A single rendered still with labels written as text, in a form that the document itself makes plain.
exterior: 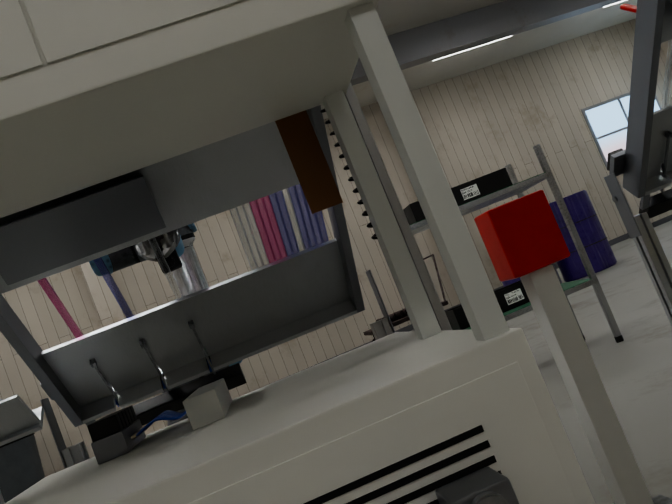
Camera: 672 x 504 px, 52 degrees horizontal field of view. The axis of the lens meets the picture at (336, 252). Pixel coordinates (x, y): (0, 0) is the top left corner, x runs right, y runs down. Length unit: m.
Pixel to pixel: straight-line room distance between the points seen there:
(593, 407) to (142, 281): 8.07
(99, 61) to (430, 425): 0.49
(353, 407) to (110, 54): 0.43
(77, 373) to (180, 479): 0.93
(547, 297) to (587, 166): 9.84
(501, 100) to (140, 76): 10.39
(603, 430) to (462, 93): 9.41
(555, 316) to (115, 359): 0.96
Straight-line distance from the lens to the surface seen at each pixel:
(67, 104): 0.76
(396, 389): 0.70
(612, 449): 1.65
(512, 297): 3.74
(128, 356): 1.59
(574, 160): 11.30
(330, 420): 0.69
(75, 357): 1.57
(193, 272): 2.08
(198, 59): 0.75
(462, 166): 10.42
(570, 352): 1.59
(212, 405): 1.04
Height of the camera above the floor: 0.71
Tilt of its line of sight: 4 degrees up
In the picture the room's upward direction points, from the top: 22 degrees counter-clockwise
